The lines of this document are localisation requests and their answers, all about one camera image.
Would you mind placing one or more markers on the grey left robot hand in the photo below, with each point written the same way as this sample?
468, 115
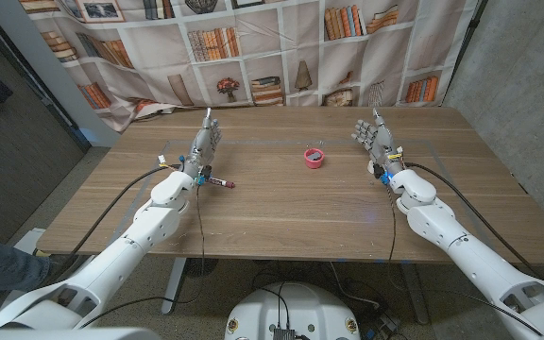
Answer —
201, 151

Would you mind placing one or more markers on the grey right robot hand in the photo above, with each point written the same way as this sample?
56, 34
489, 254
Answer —
381, 144

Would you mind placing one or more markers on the small pink cup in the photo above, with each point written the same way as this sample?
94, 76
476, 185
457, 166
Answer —
307, 163

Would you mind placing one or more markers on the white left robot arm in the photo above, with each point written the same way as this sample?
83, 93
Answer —
125, 250

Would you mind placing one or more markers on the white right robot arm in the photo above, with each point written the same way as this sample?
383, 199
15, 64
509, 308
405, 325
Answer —
465, 255

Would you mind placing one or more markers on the red marker pen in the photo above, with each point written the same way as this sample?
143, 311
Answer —
222, 182

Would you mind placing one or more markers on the printed bookshelf backdrop cloth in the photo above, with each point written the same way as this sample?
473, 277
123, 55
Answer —
272, 61

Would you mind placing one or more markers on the white table leg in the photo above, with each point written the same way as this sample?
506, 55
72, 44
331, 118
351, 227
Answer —
174, 288

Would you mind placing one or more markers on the black backdrop stand pole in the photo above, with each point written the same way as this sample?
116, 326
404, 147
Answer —
471, 26

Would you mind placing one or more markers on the grey table leg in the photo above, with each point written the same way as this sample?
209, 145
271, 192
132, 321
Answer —
413, 293

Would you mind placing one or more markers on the power strip on floor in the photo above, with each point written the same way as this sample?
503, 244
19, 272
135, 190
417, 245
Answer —
385, 325

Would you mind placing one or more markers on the black shoe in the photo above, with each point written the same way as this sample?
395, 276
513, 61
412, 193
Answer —
59, 266

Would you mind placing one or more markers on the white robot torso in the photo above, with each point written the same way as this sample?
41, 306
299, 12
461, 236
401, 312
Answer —
300, 311

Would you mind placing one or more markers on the black connector box on torso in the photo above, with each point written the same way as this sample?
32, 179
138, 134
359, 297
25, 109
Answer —
283, 334

